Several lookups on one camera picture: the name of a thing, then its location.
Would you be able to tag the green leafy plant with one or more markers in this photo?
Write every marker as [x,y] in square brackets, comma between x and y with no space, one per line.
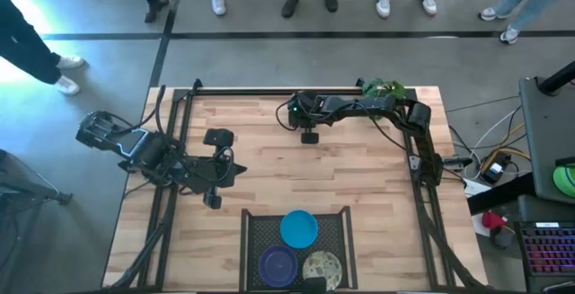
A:
[382,88]

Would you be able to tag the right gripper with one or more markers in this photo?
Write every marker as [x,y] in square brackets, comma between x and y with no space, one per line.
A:
[305,112]

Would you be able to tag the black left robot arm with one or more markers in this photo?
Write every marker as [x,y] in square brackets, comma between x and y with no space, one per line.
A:
[135,143]

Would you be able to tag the white paper sheet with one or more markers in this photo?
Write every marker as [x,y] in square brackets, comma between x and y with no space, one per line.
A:
[477,188]

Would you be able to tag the laptop with backlit keyboard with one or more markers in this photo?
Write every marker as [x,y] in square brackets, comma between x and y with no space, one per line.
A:
[548,251]

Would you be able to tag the purple plastic bowl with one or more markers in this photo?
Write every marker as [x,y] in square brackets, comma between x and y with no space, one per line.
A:
[277,265]

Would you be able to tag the black perforated metal tray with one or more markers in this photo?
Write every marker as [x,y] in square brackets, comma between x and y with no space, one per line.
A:
[269,233]

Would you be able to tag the black power supply box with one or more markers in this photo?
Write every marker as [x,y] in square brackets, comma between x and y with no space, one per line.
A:
[494,172]

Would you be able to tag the black metal stand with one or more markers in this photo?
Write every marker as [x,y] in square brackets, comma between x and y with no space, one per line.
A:
[40,193]

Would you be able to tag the black pole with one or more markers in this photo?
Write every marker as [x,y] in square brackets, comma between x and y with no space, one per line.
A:
[557,80]

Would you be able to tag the grey metal bracket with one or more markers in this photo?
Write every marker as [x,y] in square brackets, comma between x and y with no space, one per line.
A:
[414,163]

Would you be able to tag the blue plastic bowl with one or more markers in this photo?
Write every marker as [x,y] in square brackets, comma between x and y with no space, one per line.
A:
[299,228]

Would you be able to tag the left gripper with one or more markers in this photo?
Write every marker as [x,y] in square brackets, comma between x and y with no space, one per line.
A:
[211,172]

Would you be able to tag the black aluminium table frame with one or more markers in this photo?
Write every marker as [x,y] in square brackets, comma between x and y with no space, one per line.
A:
[247,91]

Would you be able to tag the green tape roll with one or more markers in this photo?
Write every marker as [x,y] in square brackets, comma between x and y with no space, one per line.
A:
[565,181]

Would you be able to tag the leaf patterned ceramic bowl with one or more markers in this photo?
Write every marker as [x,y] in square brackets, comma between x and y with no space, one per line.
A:
[321,264]

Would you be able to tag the red tool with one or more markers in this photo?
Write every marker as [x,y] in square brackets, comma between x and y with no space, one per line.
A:
[493,220]

